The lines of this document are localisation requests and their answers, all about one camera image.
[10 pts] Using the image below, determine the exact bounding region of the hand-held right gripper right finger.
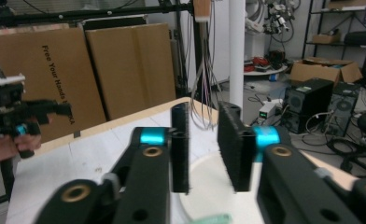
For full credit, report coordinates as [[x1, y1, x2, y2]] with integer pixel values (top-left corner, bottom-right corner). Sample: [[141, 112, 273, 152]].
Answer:
[[218, 101, 281, 193]]

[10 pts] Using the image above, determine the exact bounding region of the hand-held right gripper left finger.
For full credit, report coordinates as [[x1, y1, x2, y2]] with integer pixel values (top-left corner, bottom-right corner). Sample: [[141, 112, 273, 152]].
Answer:
[[139, 102, 190, 194]]

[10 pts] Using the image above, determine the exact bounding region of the teal-handled wooden spatula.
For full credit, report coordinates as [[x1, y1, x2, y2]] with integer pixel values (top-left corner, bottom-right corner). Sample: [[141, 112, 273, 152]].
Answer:
[[190, 212, 234, 224]]

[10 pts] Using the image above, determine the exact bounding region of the white utensil rack with hooks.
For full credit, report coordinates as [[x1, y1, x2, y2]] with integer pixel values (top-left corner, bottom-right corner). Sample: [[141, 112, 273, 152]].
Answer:
[[178, 0, 268, 224]]

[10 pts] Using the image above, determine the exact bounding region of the printed cardboard sheet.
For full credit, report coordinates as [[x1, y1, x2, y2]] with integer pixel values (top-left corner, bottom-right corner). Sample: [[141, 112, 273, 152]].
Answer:
[[0, 26, 108, 145]]

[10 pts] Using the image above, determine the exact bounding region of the white device with green display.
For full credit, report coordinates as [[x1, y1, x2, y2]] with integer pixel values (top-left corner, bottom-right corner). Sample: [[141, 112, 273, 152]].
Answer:
[[258, 102, 277, 128]]

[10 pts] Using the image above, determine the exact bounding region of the white grid mat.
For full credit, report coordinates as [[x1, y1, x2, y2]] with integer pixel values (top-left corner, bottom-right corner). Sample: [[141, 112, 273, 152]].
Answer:
[[6, 106, 266, 224]]

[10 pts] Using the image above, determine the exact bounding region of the round white table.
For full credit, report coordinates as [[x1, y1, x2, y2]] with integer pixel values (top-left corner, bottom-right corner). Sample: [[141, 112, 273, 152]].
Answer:
[[243, 63, 289, 77]]

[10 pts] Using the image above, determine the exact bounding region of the black computer tower with sticker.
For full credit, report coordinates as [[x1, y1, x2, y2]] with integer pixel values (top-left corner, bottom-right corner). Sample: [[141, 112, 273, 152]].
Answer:
[[283, 77, 335, 135]]

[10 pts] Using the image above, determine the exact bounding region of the open cardboard box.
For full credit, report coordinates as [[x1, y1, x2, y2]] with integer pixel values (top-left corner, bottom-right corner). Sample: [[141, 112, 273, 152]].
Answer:
[[289, 56, 364, 84]]

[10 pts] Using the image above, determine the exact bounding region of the small cardboard box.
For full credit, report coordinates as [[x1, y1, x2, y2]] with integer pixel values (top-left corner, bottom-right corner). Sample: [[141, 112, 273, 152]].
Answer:
[[311, 33, 342, 45]]

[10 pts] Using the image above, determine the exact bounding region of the black metal shelf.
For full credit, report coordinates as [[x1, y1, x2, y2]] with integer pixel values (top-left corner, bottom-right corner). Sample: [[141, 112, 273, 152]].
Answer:
[[302, 0, 366, 63]]

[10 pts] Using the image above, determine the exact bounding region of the black bag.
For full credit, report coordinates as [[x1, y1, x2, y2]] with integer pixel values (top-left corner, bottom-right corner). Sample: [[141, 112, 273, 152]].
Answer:
[[344, 30, 366, 47]]

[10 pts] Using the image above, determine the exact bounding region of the black metal frame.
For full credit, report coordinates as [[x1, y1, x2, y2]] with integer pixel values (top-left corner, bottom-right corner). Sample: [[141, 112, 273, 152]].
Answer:
[[0, 0, 211, 105]]

